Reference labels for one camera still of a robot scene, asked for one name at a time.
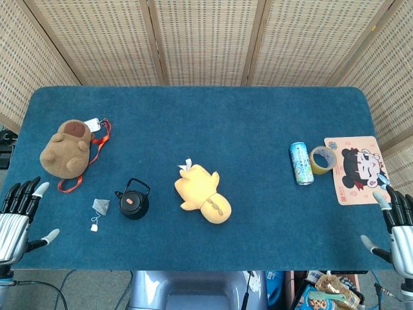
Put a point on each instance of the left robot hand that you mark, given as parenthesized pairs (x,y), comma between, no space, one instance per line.
(13,226)

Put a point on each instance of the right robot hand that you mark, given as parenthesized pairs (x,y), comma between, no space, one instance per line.
(399,226)

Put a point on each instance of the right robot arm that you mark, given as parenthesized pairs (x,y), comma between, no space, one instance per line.
(407,295)

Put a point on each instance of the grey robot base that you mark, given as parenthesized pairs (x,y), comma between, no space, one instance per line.
(193,290)

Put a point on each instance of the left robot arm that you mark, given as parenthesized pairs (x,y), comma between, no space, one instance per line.
(6,276)

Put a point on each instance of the black teapot lid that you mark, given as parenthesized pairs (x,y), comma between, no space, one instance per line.
(129,201)

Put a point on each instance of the black cast iron teapot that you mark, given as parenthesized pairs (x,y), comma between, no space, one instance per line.
(133,201)

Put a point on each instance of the cartoon girl mouse pad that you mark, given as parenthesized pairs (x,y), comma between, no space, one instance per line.
(358,168)

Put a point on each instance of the grey tea bag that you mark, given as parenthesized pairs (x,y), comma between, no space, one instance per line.
(100,206)

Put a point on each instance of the brown capybara plush toy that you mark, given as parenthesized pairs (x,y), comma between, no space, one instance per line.
(66,149)

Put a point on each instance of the box of snack packages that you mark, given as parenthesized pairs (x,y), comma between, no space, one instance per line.
(326,292)

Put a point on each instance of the yellow tape roll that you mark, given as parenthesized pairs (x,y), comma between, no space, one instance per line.
(323,160)

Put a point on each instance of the blue drink can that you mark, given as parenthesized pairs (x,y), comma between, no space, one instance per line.
(301,164)

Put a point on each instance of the white name tag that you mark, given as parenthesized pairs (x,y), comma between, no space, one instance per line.
(91,124)

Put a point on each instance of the yellow duck plush toy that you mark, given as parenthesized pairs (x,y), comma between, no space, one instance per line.
(203,193)

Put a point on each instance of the blue table cloth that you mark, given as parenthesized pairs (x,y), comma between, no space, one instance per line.
(200,168)

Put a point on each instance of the woven folding screen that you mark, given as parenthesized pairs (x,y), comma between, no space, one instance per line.
(206,42)

